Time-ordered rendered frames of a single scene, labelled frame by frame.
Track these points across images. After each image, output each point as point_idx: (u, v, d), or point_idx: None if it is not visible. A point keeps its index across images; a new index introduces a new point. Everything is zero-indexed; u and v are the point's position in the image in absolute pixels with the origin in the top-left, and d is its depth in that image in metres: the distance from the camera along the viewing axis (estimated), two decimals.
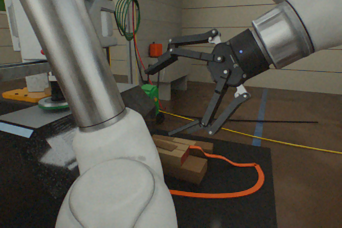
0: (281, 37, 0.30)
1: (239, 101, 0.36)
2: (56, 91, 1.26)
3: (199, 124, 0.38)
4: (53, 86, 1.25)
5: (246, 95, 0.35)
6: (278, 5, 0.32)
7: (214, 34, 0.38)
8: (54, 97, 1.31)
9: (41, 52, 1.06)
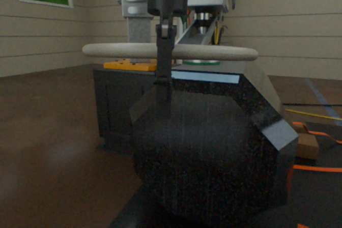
0: None
1: (157, 34, 0.36)
2: None
3: (154, 83, 0.40)
4: None
5: (157, 26, 0.35)
6: None
7: None
8: None
9: None
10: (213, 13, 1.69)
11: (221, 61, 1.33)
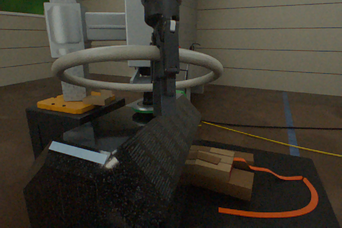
0: None
1: (165, 29, 0.39)
2: (151, 96, 1.34)
3: (160, 77, 0.41)
4: (148, 91, 1.33)
5: (165, 22, 0.39)
6: None
7: (150, 44, 0.50)
8: (144, 103, 1.36)
9: None
10: None
11: (130, 116, 1.31)
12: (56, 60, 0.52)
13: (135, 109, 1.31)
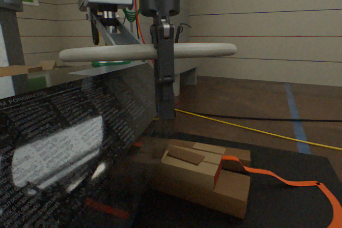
0: None
1: (159, 35, 0.36)
2: None
3: (156, 84, 0.40)
4: None
5: (158, 27, 0.35)
6: None
7: None
8: None
9: None
10: (94, 12, 1.62)
11: (30, 80, 0.75)
12: (82, 48, 0.44)
13: (125, 61, 1.18)
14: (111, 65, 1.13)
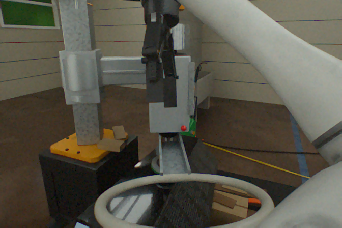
0: None
1: (147, 21, 0.40)
2: None
3: (143, 62, 0.38)
4: None
5: (147, 16, 0.40)
6: None
7: None
8: None
9: (183, 129, 1.11)
10: None
11: None
12: (103, 215, 0.49)
13: None
14: None
